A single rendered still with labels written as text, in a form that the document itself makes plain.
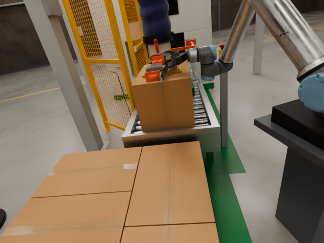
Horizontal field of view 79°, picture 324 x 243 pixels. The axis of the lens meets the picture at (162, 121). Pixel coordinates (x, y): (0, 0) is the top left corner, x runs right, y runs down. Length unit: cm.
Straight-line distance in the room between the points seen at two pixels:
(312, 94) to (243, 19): 58
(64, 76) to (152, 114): 109
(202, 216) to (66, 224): 63
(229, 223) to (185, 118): 79
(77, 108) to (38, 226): 136
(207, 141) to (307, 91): 75
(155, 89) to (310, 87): 85
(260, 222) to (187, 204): 75
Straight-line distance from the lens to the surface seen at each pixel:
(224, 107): 197
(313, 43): 93
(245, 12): 125
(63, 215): 118
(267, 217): 168
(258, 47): 433
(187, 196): 103
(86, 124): 234
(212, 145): 147
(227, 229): 158
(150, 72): 97
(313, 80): 88
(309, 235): 151
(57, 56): 217
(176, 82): 131
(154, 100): 137
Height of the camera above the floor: 133
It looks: 28 degrees down
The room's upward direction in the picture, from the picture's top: 10 degrees counter-clockwise
